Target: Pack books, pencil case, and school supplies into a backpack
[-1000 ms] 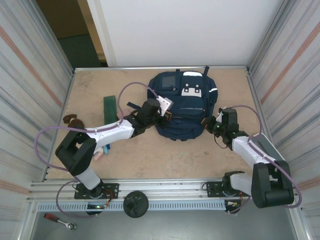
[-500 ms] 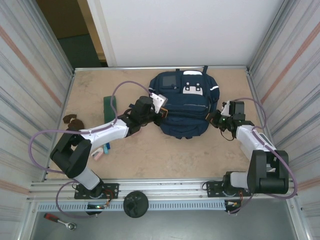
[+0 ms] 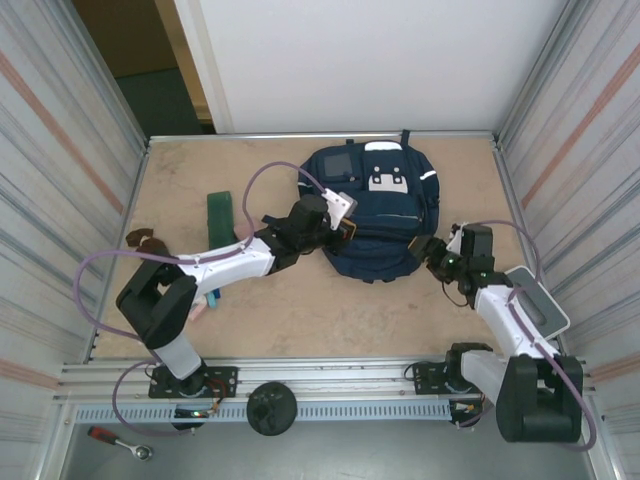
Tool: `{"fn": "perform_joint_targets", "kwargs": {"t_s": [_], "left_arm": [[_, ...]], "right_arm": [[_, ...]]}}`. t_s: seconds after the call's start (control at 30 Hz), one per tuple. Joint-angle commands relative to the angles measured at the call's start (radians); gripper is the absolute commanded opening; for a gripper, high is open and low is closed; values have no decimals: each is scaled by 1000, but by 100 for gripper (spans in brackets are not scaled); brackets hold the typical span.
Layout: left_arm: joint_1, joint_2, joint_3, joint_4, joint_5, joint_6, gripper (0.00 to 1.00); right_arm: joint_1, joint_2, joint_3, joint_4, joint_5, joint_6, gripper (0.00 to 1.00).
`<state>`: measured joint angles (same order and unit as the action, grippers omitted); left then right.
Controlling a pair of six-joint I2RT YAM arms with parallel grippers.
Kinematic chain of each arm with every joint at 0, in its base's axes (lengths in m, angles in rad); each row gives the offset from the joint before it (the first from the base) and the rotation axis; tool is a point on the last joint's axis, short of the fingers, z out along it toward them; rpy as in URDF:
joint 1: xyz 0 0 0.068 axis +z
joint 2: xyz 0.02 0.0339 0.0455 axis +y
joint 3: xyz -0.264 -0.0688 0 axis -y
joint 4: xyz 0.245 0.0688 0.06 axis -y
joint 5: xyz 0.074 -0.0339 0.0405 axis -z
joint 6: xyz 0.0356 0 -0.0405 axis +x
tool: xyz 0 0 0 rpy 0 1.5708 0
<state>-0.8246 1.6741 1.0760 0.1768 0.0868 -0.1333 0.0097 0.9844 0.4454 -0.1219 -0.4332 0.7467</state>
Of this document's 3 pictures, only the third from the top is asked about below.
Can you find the navy blue backpack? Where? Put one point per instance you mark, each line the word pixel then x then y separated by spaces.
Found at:
pixel 385 235

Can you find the green pencil case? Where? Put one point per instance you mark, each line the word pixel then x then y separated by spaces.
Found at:
pixel 220 215

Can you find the teal eraser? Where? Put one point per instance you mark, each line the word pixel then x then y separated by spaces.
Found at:
pixel 214 301

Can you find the pink eraser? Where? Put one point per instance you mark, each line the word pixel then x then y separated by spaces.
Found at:
pixel 198 311

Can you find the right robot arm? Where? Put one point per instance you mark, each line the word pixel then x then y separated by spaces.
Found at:
pixel 505 320

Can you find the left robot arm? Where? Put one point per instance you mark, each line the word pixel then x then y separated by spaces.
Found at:
pixel 225 260

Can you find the grey and white tray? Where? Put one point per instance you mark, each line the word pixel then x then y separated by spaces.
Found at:
pixel 550 315

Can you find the aluminium table edge bar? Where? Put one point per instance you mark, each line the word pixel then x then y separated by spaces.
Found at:
pixel 250 136

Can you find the large brown lump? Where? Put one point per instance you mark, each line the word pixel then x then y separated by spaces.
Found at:
pixel 155 246

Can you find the small brown lump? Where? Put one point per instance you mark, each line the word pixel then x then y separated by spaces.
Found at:
pixel 137 235

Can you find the black round knob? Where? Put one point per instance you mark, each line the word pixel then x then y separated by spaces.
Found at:
pixel 272 409

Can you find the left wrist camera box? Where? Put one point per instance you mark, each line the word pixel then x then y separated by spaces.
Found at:
pixel 340 207

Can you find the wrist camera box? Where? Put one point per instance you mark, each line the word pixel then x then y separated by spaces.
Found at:
pixel 340 207
pixel 456 239

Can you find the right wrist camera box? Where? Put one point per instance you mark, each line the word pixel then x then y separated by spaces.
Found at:
pixel 456 239

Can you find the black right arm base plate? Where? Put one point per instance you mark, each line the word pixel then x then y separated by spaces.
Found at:
pixel 425 380

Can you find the aluminium mounting rail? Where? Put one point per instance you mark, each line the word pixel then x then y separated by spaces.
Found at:
pixel 325 372

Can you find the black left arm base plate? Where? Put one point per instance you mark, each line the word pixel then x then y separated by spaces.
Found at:
pixel 225 380

